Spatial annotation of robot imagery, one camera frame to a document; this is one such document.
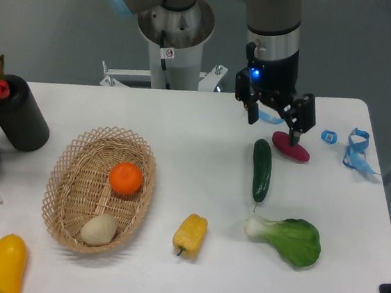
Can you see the red sweet potato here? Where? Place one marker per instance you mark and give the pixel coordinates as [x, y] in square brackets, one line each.
[297, 152]

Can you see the blue paper strip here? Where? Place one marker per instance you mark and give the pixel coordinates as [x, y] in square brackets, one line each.
[269, 118]

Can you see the black ribbed vase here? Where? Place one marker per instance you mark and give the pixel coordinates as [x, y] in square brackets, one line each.
[21, 118]

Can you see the green bok choy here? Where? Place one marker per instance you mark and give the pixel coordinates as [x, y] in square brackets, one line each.
[296, 240]

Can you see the green cucumber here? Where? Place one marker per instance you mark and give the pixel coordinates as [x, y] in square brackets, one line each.
[262, 165]

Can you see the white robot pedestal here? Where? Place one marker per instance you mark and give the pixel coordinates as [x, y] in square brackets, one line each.
[175, 44]

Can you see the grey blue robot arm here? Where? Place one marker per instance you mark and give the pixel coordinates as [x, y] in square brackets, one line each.
[273, 25]

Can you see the yellow bell pepper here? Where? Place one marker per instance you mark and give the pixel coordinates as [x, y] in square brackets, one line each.
[189, 237]

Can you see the woven wicker basket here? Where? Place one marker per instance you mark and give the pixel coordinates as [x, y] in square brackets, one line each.
[78, 189]

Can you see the orange fruit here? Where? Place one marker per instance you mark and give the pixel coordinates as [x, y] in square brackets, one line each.
[125, 178]

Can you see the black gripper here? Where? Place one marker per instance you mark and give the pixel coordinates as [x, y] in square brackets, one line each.
[273, 83]

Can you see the yellow mango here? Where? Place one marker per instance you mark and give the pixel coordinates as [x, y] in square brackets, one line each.
[13, 257]

